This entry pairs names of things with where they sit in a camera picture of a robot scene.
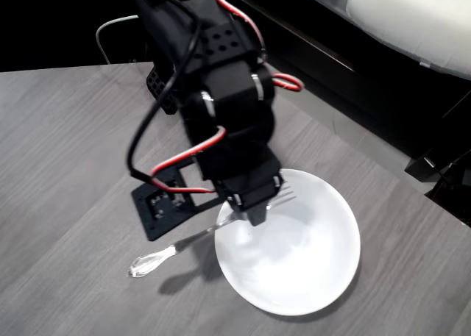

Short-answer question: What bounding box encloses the metal fork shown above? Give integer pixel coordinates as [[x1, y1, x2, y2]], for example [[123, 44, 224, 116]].
[[126, 181, 297, 279]]

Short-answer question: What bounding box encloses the white round plate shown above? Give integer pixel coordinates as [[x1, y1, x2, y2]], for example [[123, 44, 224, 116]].
[[214, 168, 361, 317]]

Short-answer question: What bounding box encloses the black adapter box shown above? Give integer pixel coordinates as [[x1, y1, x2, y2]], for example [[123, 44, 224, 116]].
[[404, 155, 448, 185]]

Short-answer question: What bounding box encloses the white cushion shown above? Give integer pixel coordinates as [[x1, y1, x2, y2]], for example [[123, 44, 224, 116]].
[[288, 0, 471, 82]]

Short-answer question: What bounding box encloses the red white servo cable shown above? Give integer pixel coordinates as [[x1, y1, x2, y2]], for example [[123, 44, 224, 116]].
[[150, 125, 227, 194], [209, 0, 303, 93]]

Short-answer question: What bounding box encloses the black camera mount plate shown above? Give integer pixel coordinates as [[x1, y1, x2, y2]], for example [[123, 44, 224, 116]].
[[131, 165, 226, 242]]

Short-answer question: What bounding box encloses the dark wooden bed frame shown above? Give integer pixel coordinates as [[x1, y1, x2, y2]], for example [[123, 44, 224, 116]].
[[220, 0, 471, 160]]

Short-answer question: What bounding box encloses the grey white cable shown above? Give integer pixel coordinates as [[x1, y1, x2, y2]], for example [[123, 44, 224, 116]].
[[95, 15, 140, 65]]

